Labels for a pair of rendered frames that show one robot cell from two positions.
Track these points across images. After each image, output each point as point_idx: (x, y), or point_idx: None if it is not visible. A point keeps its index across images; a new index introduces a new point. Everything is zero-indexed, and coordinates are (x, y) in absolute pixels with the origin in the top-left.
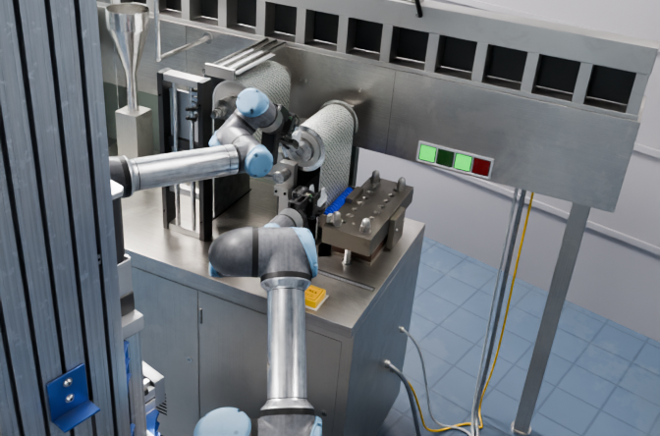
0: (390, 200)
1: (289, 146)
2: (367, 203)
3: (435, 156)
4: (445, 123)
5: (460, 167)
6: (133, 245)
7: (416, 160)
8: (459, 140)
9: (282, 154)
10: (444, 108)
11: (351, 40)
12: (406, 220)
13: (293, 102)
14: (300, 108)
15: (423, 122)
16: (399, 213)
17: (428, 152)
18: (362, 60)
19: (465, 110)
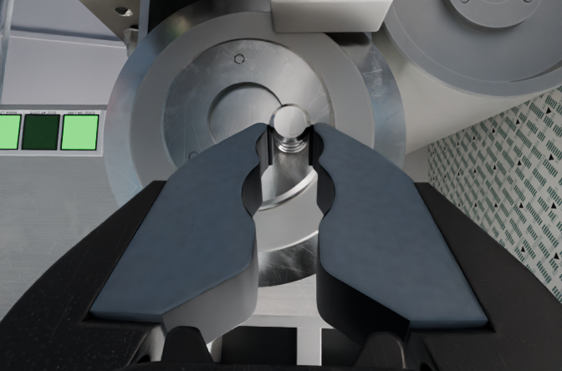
0: None
1: (232, 210)
2: None
3: (62, 129)
4: (48, 210)
5: (7, 119)
6: None
7: (106, 109)
8: (17, 177)
9: (395, 53)
10: (52, 243)
11: (296, 342)
12: None
13: (423, 176)
14: (403, 165)
15: (95, 201)
16: None
17: (77, 134)
18: (251, 319)
19: (7, 249)
